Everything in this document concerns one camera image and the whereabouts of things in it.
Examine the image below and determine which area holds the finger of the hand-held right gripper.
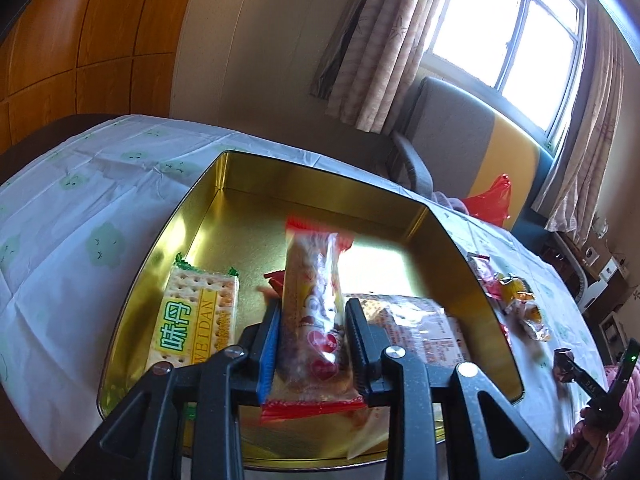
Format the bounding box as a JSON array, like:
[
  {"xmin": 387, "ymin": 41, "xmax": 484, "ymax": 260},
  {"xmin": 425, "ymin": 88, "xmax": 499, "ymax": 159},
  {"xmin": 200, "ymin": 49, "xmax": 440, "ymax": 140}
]
[{"xmin": 554, "ymin": 347, "xmax": 608, "ymax": 403}]

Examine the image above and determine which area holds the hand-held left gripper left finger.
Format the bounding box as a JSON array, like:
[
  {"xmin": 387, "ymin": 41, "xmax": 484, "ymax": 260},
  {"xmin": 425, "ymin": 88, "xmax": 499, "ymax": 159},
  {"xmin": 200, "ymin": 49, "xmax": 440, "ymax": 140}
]
[{"xmin": 60, "ymin": 301, "xmax": 282, "ymax": 480}]

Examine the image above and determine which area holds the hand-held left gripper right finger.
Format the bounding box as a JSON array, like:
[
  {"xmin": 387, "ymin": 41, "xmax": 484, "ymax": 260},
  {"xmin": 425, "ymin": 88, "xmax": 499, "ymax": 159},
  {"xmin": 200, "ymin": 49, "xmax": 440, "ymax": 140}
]
[{"xmin": 344, "ymin": 298, "xmax": 568, "ymax": 480}]

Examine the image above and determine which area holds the large clear bread packet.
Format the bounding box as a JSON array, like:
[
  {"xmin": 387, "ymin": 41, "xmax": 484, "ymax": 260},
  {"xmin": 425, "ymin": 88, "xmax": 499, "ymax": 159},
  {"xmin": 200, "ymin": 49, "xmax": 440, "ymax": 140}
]
[{"xmin": 342, "ymin": 294, "xmax": 473, "ymax": 461}]

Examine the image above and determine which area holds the long white red bar packet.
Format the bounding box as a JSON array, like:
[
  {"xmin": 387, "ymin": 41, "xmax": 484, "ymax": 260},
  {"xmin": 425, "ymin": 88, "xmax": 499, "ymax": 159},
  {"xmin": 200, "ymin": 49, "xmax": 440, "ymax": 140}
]
[{"xmin": 260, "ymin": 215, "xmax": 366, "ymax": 423}]

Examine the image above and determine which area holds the green yellow cracker packet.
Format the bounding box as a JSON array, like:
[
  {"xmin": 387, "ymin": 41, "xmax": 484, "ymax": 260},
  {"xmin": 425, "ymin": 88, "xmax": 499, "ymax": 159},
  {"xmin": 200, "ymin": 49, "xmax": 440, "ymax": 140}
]
[{"xmin": 147, "ymin": 252, "xmax": 242, "ymax": 376}]

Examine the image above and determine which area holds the small yellow foil packet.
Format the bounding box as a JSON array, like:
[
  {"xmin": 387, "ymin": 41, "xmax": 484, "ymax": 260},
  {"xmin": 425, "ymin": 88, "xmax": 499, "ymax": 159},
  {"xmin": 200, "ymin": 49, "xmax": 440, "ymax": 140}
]
[{"xmin": 500, "ymin": 272, "xmax": 538, "ymax": 313}]

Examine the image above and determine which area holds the white clear packet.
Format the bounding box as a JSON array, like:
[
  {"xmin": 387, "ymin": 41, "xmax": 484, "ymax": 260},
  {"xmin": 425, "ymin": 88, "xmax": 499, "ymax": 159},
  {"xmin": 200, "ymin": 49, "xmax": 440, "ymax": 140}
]
[{"xmin": 440, "ymin": 317, "xmax": 473, "ymax": 368}]

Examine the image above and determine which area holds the small red white packet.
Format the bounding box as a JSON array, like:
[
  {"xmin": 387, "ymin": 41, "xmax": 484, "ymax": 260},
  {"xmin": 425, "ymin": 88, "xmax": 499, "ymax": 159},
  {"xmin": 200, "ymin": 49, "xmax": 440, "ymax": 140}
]
[{"xmin": 467, "ymin": 252, "xmax": 503, "ymax": 301}]

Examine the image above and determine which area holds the gold square tin box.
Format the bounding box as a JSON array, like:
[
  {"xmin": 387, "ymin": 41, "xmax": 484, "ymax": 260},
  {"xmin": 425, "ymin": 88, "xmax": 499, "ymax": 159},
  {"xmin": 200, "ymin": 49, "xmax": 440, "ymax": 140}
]
[{"xmin": 95, "ymin": 149, "xmax": 526, "ymax": 466}]

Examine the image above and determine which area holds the person's right hand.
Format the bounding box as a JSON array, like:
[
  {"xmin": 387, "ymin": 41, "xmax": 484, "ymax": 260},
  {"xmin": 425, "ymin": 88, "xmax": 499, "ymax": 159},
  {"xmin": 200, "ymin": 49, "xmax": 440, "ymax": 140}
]
[{"xmin": 562, "ymin": 405, "xmax": 613, "ymax": 466}]

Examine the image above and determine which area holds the pink quilted clothing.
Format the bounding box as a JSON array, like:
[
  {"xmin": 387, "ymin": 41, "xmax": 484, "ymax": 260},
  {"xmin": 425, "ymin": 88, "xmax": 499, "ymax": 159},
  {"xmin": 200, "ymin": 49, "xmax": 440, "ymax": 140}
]
[{"xmin": 585, "ymin": 365, "xmax": 640, "ymax": 466}]

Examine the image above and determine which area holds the white appliance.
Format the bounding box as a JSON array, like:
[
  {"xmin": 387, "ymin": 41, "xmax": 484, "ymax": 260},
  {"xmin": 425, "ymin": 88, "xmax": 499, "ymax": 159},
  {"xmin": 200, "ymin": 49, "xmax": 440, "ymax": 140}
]
[{"xmin": 580, "ymin": 255, "xmax": 631, "ymax": 311}]

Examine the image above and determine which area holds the cluttered wooden side cabinet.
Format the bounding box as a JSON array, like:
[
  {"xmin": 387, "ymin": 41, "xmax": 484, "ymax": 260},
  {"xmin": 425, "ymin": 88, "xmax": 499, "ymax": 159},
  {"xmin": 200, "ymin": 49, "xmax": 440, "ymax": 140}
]
[{"xmin": 545, "ymin": 220, "xmax": 640, "ymax": 361}]

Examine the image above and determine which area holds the pink cloth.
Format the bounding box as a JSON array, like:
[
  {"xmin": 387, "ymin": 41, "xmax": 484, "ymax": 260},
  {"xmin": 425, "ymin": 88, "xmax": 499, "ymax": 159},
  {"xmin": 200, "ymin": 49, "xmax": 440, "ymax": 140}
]
[{"xmin": 432, "ymin": 191, "xmax": 468, "ymax": 213}]

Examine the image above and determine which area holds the red plastic bag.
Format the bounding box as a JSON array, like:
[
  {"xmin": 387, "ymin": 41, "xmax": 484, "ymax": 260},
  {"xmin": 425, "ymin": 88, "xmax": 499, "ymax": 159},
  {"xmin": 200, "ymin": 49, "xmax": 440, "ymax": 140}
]
[{"xmin": 460, "ymin": 174, "xmax": 513, "ymax": 231}]

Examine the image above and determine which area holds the beige patterned curtain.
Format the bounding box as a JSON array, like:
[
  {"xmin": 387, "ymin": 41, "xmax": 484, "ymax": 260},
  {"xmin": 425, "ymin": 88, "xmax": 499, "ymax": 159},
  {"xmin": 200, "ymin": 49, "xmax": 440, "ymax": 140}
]
[
  {"xmin": 531, "ymin": 0, "xmax": 626, "ymax": 246},
  {"xmin": 310, "ymin": 0, "xmax": 463, "ymax": 136}
]

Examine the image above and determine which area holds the white cloud print tablecloth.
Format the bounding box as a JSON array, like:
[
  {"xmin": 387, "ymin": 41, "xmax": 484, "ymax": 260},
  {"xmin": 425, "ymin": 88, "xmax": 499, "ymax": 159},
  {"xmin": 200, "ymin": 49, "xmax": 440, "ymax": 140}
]
[{"xmin": 0, "ymin": 114, "xmax": 613, "ymax": 480}]

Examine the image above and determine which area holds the grey yellow blue armchair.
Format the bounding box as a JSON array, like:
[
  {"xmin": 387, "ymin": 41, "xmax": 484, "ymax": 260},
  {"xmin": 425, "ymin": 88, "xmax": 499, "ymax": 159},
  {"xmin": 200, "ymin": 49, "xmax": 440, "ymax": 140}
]
[{"xmin": 390, "ymin": 76, "xmax": 556, "ymax": 233}]

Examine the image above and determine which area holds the dark table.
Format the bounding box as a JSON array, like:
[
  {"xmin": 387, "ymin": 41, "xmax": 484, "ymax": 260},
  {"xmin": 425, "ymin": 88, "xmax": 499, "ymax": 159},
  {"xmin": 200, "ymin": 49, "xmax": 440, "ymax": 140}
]
[{"xmin": 0, "ymin": 114, "xmax": 116, "ymax": 181}]

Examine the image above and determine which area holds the window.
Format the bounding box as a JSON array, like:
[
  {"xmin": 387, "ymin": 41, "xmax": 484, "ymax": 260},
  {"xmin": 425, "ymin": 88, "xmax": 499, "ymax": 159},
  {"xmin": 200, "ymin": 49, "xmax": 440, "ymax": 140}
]
[{"xmin": 422, "ymin": 0, "xmax": 588, "ymax": 153}]

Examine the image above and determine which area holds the orange wooden wardrobe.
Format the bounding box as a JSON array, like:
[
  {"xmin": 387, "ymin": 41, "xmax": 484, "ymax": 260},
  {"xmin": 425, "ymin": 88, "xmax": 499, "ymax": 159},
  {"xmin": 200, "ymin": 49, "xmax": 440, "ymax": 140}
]
[{"xmin": 0, "ymin": 0, "xmax": 206, "ymax": 153}]

